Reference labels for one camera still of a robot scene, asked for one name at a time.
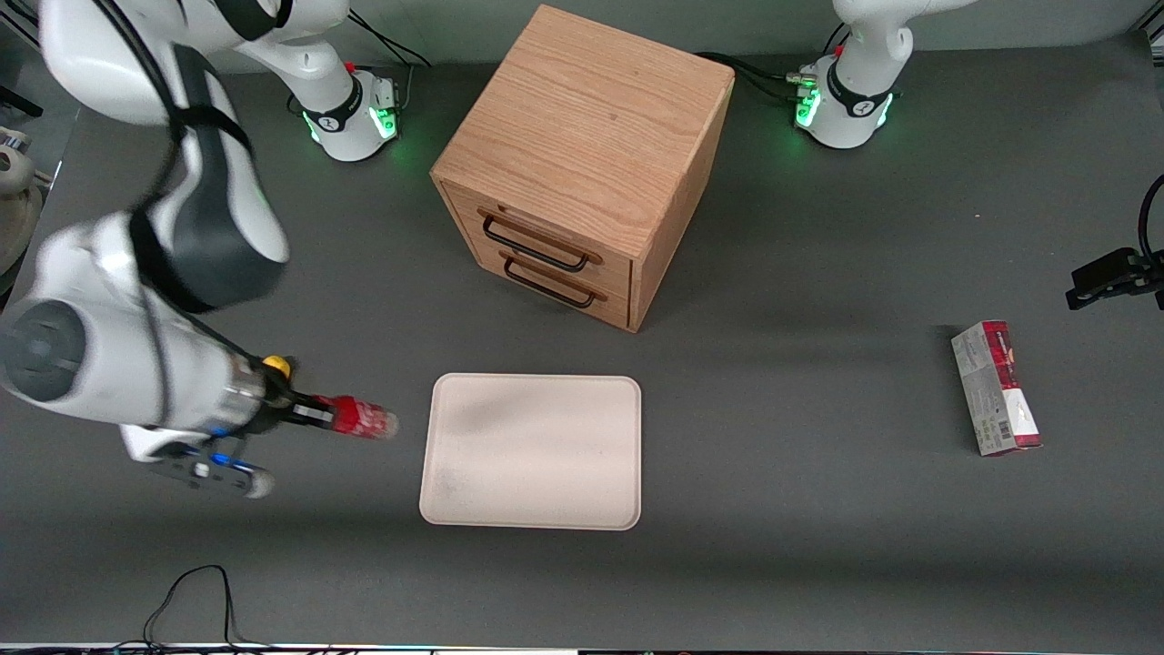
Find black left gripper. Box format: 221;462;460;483
1066;247;1164;311

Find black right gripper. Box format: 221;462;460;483
257;375;340;435

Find red coke bottle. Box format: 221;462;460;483
326;394;401;441

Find beige rectangular tray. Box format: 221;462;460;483
418;373;643;532

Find red and grey carton box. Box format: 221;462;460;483
950;319;1044;458

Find wooden drawer cabinet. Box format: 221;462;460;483
429;4;737;334

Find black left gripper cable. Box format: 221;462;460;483
1139;173;1164;267

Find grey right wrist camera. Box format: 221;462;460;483
120;425;276;501

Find black looped table cable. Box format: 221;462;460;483
139;564;274;652

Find black wire drawer handle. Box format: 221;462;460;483
502;257;599;309
481;213;591;273

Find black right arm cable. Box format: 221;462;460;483
91;0;256;428

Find black right arm base cables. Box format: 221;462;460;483
344;13;434;117

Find black arm base cables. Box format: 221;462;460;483
344;13;434;117
695;22;852;103

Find black left arm base cables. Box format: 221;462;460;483
695;22;852;103

